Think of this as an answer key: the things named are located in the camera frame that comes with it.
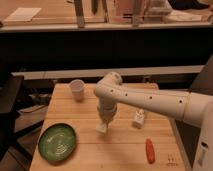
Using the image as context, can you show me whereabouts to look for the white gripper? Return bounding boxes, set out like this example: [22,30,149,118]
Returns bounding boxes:
[97,101,117,124]

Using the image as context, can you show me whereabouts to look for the white sponge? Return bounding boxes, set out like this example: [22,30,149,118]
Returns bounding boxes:
[96,123,108,134]

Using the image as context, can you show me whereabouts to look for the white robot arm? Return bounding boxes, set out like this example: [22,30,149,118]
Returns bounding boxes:
[93,72,213,171]

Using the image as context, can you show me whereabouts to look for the small white toy block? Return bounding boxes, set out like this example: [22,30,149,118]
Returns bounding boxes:
[132,109,145,128]

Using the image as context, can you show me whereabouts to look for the orange carrot toy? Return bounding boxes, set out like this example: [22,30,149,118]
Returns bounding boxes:
[145,139,155,164]

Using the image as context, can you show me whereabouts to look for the green plate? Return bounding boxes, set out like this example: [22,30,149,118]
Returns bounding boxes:
[38,123,77,163]

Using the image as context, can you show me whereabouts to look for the white paper sheet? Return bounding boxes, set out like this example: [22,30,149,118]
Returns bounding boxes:
[4,7,41,22]

